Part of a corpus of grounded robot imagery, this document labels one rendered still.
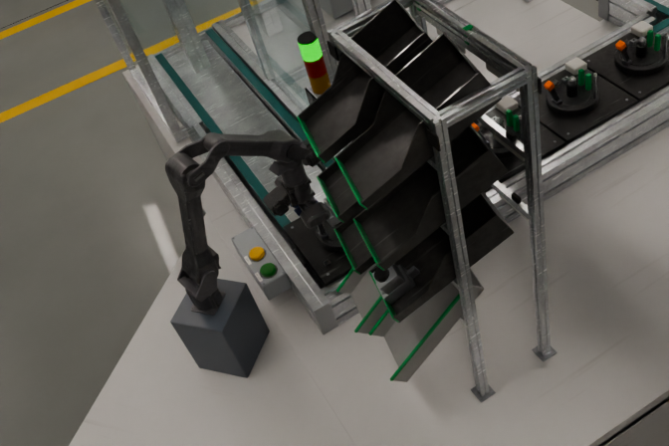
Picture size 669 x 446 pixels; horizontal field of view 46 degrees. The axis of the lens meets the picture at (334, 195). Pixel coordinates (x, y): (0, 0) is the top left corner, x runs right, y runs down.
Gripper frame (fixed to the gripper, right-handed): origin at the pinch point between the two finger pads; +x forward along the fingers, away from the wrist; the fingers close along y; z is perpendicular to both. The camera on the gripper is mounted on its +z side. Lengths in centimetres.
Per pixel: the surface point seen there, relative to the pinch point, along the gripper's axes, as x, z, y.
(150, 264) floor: 110, 43, -129
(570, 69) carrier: 10, -89, -10
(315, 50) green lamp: -29.7, -18.9, -16.6
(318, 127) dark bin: -42.4, -1.2, 24.6
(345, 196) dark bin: -26.7, -1.6, 28.3
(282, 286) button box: 17.1, 12.7, 1.9
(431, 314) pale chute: 0.3, -7.4, 43.6
